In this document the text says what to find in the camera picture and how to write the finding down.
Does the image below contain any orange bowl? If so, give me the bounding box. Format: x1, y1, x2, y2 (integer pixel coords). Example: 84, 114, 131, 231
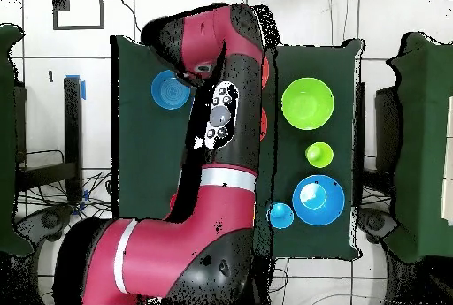
261, 55, 271, 89
259, 107, 269, 142

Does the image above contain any small blue bowl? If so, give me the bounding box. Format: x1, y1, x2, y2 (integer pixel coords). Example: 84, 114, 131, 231
150, 69, 193, 111

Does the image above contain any green bowl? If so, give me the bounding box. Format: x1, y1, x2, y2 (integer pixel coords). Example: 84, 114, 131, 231
280, 77, 335, 131

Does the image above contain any dark green tablecloth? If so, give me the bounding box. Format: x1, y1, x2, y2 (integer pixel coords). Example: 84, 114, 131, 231
110, 34, 364, 260

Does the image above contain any light blue cup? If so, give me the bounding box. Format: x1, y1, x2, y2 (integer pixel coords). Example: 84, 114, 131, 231
265, 201, 296, 231

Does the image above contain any lime green cup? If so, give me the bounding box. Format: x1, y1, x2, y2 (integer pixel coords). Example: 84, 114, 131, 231
304, 141, 334, 169

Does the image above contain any large blue bowl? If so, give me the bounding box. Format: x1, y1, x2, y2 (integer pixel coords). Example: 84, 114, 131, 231
292, 174, 346, 227

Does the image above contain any green cloth side table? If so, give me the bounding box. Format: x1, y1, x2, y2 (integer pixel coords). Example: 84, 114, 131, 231
0, 23, 34, 257
383, 31, 453, 264

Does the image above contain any tangle of cables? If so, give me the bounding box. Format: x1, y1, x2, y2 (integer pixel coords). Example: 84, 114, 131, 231
17, 170, 114, 221

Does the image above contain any black metal frame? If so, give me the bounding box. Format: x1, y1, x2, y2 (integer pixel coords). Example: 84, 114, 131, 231
13, 76, 84, 202

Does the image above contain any black floor cable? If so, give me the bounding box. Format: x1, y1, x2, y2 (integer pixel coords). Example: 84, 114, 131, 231
118, 0, 143, 35

